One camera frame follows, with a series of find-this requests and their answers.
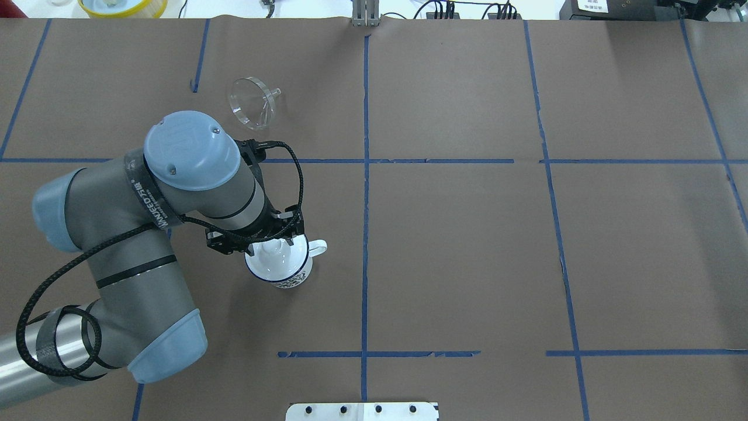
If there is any clear glass funnel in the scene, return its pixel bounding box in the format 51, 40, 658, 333
228, 77, 282, 130

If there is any silver grey UR robot arm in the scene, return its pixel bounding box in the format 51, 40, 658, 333
2, 111, 304, 408

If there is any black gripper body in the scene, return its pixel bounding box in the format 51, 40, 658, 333
206, 208, 304, 255

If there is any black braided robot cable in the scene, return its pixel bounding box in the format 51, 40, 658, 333
16, 139, 305, 382

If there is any aluminium frame post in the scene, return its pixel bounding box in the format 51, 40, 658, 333
352, 0, 381, 27

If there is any yellow tape roll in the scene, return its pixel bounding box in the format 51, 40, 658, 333
77, 1, 168, 19

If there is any white enamel cup blue rim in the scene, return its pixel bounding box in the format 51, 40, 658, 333
245, 234, 328, 289

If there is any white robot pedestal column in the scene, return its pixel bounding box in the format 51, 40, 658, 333
285, 402, 440, 420

